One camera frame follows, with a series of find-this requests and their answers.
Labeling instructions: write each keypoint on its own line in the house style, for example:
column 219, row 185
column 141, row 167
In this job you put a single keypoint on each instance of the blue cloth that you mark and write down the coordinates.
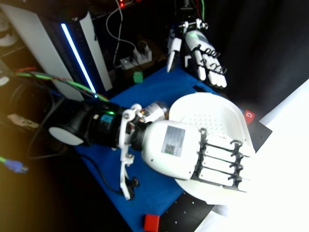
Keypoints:
column 149, row 89

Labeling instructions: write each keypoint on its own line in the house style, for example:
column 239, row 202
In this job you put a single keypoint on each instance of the green toy block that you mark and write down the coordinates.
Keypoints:
column 138, row 77

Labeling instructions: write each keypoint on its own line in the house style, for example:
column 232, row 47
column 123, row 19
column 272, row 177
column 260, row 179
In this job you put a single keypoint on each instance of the red toy block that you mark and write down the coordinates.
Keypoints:
column 151, row 222

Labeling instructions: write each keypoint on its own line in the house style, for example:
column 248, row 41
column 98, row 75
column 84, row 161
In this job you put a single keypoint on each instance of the white power strip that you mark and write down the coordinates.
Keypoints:
column 126, row 63

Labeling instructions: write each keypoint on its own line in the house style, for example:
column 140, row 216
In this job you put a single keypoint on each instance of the white charger plug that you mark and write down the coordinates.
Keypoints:
column 143, row 53

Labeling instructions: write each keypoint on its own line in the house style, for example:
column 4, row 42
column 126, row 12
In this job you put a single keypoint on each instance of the red block with G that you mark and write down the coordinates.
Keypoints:
column 249, row 116

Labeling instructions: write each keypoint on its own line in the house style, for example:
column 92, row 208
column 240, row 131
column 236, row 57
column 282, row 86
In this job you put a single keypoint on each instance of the white column with blue light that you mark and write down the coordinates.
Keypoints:
column 36, row 48

